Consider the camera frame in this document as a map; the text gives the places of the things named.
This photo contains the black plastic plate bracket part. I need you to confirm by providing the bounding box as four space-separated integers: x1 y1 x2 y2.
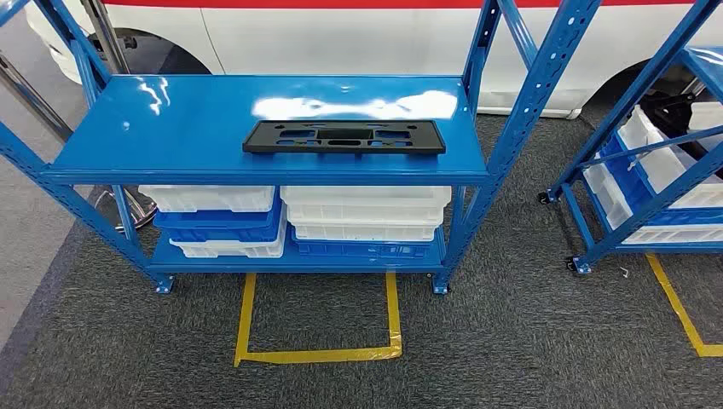
242 119 448 156

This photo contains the blue metal shelf rack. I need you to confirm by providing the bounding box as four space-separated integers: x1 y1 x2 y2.
0 0 603 296

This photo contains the blue wheeled shelf rack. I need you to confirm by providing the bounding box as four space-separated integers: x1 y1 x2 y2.
539 0 723 276

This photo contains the black curved plastic part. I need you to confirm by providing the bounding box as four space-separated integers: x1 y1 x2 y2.
639 91 704 164

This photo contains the blue plastic bin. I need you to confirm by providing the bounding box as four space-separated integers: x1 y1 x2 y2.
290 225 435 260
153 197 284 244
599 134 723 228

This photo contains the white car with red stripe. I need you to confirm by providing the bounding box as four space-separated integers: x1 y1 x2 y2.
25 0 723 119

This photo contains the chrome stanchion pole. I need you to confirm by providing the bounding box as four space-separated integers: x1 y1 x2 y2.
78 0 159 233

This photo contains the yellow floor tape square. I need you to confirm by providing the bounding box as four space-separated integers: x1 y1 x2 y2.
645 254 723 359

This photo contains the grey slanted metal bar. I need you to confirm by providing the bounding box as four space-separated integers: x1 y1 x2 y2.
0 50 74 142

